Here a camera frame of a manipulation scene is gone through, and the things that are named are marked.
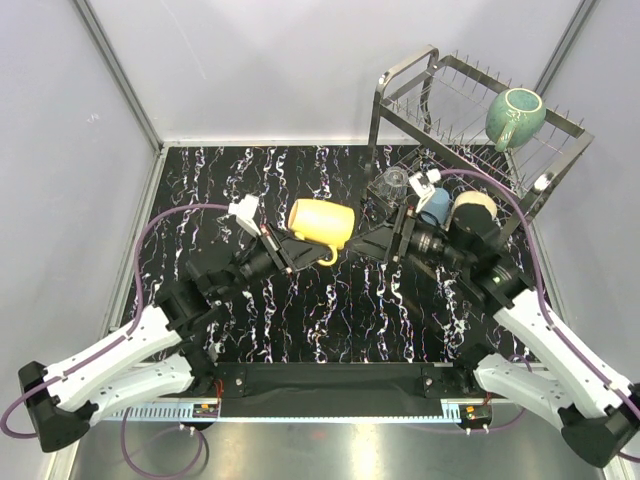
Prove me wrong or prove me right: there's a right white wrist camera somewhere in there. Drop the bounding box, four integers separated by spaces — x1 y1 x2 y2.
409 169 441 199

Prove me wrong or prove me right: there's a white floral mug green inside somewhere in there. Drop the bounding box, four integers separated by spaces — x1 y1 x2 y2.
450 191 498 220

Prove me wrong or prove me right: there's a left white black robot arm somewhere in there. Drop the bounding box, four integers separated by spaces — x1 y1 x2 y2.
18 225 340 453

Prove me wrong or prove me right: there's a yellow cup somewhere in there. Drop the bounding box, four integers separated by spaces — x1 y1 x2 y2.
287 198 356 267

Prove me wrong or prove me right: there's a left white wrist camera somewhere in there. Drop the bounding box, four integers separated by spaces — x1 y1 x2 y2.
228 194 260 237

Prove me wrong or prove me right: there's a clear faceted glass tumbler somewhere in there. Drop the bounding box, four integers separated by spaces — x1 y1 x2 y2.
371 166 409 204

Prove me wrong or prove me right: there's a light blue plastic cup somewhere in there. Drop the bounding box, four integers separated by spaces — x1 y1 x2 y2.
419 188 451 227

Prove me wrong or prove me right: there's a black marble pattern mat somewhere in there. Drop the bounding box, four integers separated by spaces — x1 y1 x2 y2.
119 145 530 363

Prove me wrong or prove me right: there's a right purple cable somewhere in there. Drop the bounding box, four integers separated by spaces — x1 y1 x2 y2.
438 169 640 464

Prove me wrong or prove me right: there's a teal ceramic mug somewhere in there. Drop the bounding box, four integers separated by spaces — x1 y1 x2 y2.
485 88 546 152

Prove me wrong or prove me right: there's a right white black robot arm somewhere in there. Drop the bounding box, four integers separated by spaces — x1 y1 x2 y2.
347 203 639 468

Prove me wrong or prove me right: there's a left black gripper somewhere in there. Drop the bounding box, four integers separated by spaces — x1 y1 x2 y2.
216 220 331 303

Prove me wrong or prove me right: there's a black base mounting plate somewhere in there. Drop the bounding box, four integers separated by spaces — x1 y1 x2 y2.
218 363 487 420

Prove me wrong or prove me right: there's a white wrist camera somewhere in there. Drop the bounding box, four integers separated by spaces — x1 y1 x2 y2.
409 169 441 199
228 194 260 237

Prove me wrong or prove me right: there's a steel two-tier dish rack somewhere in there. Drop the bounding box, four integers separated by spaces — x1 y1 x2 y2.
365 45 594 220

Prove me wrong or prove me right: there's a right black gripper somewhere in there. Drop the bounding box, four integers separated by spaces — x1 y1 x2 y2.
344 203 472 272

